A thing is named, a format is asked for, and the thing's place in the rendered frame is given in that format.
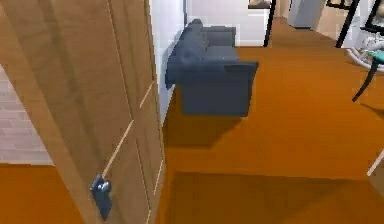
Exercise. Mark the black frame shelf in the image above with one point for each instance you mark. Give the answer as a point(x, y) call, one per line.
point(348, 20)

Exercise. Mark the dark grey sofa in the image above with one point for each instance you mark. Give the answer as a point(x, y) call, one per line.
point(213, 76)

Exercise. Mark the black frame table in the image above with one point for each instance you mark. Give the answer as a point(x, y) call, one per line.
point(268, 23)

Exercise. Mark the brown wooden room door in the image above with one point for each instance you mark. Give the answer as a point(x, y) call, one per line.
point(83, 83)

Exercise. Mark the teal seat black chair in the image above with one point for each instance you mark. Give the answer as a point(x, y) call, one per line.
point(370, 66)

